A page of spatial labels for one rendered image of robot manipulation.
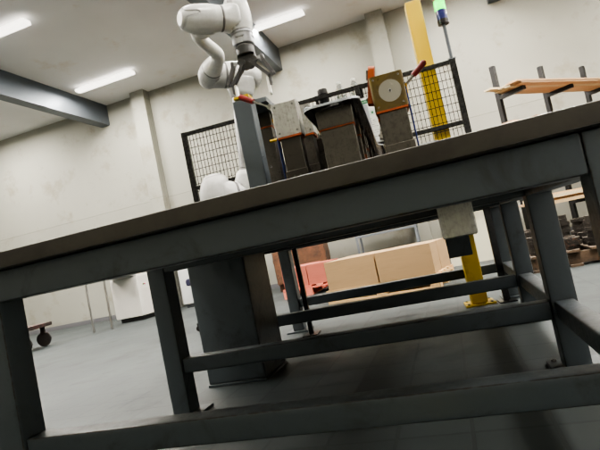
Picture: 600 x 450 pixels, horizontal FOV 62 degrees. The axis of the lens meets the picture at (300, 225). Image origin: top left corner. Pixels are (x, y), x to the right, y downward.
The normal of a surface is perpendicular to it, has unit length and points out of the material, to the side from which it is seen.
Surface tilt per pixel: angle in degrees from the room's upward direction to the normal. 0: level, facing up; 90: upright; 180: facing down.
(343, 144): 90
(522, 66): 90
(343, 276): 90
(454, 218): 90
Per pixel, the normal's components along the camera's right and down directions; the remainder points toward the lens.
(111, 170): -0.29, 0.00
